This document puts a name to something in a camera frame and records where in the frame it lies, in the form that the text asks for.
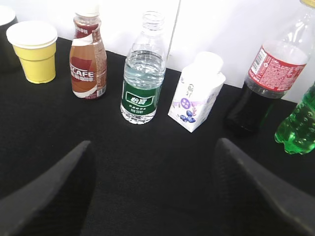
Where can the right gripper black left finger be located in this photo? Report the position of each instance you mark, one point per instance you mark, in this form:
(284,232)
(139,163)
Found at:
(57,202)

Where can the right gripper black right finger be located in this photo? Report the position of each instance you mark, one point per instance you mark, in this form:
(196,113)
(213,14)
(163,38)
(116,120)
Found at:
(252,201)

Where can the green label water bottle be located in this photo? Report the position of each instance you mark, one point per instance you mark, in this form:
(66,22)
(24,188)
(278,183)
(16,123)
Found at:
(144,71)

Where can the yellow paper cup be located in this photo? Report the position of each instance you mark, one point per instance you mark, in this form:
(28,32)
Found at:
(34,43)

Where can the green soda bottle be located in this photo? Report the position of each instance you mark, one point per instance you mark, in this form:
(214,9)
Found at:
(297,131)

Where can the black tablecloth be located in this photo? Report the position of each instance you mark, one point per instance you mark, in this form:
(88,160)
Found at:
(152,179)

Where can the white blueberry milk carton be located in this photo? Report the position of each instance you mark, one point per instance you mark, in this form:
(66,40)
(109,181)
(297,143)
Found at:
(198,87)

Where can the cola bottle red label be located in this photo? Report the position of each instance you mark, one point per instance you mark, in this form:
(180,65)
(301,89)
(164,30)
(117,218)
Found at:
(277,65)

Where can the black ceramic mug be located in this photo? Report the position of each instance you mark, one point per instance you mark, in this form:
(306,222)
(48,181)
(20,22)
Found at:
(8,59)

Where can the Nescafe coffee bottle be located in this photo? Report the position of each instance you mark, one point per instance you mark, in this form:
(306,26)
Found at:
(88,57)

